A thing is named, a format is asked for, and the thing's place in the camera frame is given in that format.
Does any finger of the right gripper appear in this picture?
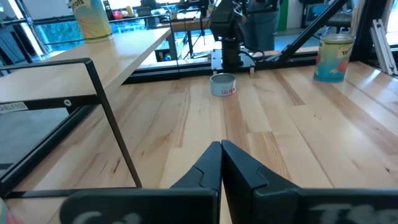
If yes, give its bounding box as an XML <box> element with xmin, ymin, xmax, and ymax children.
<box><xmin>210</xmin><ymin>1</ymin><xmax>226</xmax><ymax>39</ymax></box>
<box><xmin>224</xmin><ymin>1</ymin><xmax>239</xmax><ymax>39</ymax></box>

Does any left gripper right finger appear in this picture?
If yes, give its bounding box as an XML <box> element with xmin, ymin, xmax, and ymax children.
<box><xmin>221</xmin><ymin>139</ymin><xmax>398</xmax><ymax>224</ymax></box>

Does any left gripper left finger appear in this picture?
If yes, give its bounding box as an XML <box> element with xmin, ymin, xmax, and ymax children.
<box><xmin>58</xmin><ymin>141</ymin><xmax>223</xmax><ymax>224</ymax></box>

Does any salmon can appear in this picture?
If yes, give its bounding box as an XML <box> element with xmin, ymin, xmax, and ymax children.
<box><xmin>209</xmin><ymin>72</ymin><xmax>237</xmax><ymax>97</ymax></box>

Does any background wooden desk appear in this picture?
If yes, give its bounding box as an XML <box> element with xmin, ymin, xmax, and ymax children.
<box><xmin>155</xmin><ymin>17</ymin><xmax>212</xmax><ymax>34</ymax></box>

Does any green bin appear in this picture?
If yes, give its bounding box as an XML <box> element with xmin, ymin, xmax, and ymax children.
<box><xmin>277</xmin><ymin>0</ymin><xmax>289</xmax><ymax>32</ymax></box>

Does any computer with lit fans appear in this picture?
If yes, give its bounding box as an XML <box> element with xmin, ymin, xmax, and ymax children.
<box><xmin>154</xmin><ymin>48</ymin><xmax>175</xmax><ymax>63</ymax></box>

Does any black office chair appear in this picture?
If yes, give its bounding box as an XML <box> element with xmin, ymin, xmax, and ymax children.
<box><xmin>312</xmin><ymin>2</ymin><xmax>354</xmax><ymax>34</ymax></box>

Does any tall carrots can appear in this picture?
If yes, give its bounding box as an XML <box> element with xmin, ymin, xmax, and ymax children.
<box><xmin>70</xmin><ymin>0</ymin><xmax>114</xmax><ymax>44</ymax></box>

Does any silver aluminium extrusion bar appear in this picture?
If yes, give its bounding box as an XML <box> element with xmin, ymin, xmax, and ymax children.
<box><xmin>369</xmin><ymin>18</ymin><xmax>398</xmax><ymax>77</ymax></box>

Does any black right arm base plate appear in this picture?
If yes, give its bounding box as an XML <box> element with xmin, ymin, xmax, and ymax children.
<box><xmin>210</xmin><ymin>49</ymin><xmax>256</xmax><ymax>75</ymax></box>

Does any black aluminium table frame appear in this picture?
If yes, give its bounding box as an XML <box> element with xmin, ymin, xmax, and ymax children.
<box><xmin>0</xmin><ymin>0</ymin><xmax>398</xmax><ymax>200</ymax></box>

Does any wooden shelf black metal frame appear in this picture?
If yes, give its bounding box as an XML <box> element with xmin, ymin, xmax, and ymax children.
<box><xmin>0</xmin><ymin>12</ymin><xmax>180</xmax><ymax>200</ymax></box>

